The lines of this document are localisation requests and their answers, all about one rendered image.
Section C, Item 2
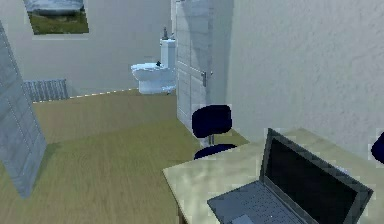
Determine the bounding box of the dark blue office chair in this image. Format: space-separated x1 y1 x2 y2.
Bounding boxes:
191 104 238 161

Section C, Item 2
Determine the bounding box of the white toilet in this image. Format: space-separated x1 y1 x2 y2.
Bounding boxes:
130 38 177 95

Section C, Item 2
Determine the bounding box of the white room door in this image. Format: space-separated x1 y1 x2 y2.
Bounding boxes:
174 0 214 148

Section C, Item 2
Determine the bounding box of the pale green desk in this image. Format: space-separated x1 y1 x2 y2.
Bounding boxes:
162 127 384 224

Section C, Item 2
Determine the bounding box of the grey laptop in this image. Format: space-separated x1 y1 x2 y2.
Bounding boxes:
206 127 374 224

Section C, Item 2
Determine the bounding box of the grey striped bath mat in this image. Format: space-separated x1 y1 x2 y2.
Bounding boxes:
22 78 70 103

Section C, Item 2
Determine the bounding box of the framed landscape picture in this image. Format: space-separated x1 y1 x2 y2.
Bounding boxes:
22 0 90 36

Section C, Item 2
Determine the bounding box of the grey room door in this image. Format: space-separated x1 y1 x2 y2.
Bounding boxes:
0 20 48 200

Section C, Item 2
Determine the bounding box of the dark blue round object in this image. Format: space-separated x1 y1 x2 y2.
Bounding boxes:
370 131 384 165

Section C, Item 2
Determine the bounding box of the grey door handle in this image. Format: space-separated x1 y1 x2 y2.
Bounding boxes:
200 70 214 88

